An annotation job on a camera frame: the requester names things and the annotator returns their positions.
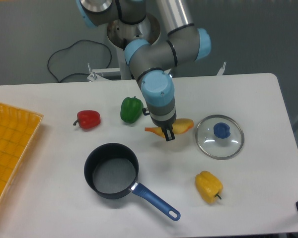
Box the yellow toy bell pepper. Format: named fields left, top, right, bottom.
left=195, top=171, right=223, bottom=204

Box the glass pot lid blue knob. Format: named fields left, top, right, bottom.
left=195, top=115, right=245, bottom=160

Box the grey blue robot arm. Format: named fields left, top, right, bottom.
left=76, top=0, right=212, bottom=141

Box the yellow woven basket tray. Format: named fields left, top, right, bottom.
left=0, top=102, right=43, bottom=203

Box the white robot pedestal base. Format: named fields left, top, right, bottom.
left=86, top=13, right=228, bottom=82

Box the black cable on floor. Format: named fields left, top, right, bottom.
left=47, top=39, right=113, bottom=83

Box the yellow toy bread slice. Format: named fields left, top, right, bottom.
left=145, top=119, right=194, bottom=138

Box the black saucepan blue handle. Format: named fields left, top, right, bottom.
left=84, top=143, right=181, bottom=221

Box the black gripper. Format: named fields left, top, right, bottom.
left=142, top=107, right=176, bottom=141

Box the red toy bell pepper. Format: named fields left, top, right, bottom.
left=73, top=110, right=101, bottom=129

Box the green toy bell pepper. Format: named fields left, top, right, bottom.
left=120, top=97, right=143, bottom=124

